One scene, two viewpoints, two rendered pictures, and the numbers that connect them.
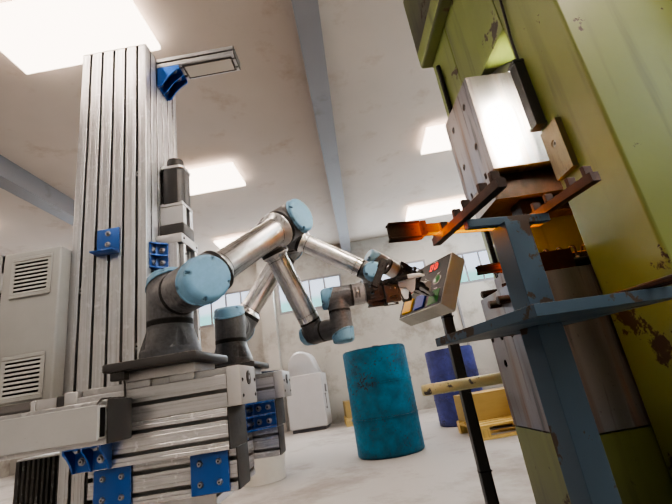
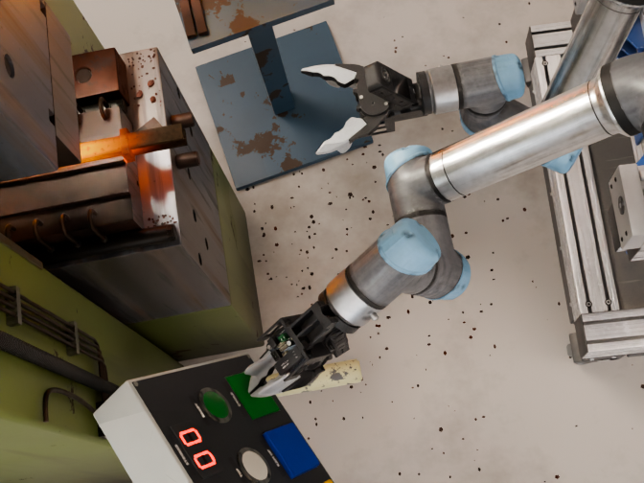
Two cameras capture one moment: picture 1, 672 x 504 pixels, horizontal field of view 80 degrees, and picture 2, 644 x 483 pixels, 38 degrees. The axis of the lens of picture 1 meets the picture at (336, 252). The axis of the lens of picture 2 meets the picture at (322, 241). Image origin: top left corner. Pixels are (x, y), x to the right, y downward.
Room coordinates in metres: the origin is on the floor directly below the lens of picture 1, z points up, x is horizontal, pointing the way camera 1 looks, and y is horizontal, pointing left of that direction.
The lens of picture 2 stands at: (2.04, -0.20, 2.36)
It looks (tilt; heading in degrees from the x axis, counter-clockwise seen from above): 72 degrees down; 190
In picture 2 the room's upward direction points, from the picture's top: 18 degrees counter-clockwise
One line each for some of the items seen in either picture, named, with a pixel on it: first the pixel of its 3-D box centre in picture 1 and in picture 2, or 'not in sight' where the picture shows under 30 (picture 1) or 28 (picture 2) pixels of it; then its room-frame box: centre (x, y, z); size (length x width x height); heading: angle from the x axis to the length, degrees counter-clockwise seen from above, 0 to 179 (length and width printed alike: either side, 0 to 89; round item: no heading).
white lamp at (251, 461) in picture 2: not in sight; (254, 466); (1.93, -0.40, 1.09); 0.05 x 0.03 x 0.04; 3
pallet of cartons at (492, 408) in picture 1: (514, 407); not in sight; (4.62, -1.59, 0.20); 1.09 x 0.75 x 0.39; 97
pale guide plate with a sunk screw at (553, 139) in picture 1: (558, 149); not in sight; (1.11, -0.73, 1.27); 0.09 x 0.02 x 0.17; 3
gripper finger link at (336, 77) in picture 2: (411, 283); (331, 79); (1.32, -0.23, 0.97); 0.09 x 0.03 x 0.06; 57
